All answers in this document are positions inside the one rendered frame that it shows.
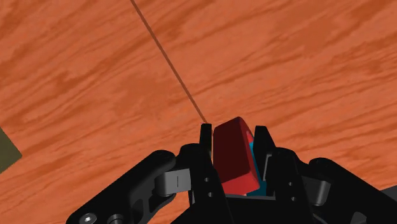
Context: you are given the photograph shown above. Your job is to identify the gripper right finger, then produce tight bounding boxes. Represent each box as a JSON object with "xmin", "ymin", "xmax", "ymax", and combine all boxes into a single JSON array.
[{"xmin": 253, "ymin": 125, "xmax": 397, "ymax": 224}]

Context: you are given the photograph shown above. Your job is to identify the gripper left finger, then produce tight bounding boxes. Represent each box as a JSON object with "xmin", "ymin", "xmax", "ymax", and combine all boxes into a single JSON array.
[{"xmin": 66, "ymin": 123, "xmax": 234, "ymax": 224}]

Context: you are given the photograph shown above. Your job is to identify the olive green flat object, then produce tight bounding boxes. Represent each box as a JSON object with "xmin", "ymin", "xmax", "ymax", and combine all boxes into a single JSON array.
[{"xmin": 0, "ymin": 127, "xmax": 23, "ymax": 174}]

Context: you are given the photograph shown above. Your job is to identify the red and blue block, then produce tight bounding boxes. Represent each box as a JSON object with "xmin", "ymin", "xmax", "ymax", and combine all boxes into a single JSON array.
[{"xmin": 212, "ymin": 116, "xmax": 267, "ymax": 197}]

